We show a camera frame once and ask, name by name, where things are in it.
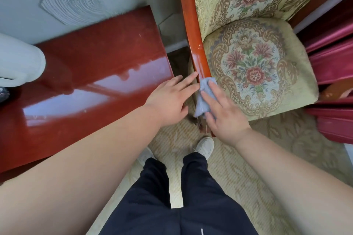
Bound person's black trousers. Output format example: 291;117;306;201
99;152;260;235

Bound red wooden table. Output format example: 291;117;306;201
0;5;175;186

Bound white electric kettle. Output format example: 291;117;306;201
0;33;46;88

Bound person's right white shoe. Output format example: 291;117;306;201
194;136;215;160

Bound floral upholstered wooden armchair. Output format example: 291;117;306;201
179;0;353;138

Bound person's left forearm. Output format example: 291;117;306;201
0;104;163;235

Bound red satin curtain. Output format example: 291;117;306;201
296;0;353;145

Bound person's left hand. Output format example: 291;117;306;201
144;72;200;128

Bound person's right forearm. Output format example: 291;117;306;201
236;129;353;235

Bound person's white shoe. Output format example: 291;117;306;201
194;136;215;160
136;147;156;167

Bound person's right hand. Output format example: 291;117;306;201
200;81;253;149

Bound person's left white shoe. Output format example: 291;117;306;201
136;147;156;167

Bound black telephone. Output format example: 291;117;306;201
0;86;10;103

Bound grey-blue cleaning cloth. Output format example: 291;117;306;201
193;77;220;118

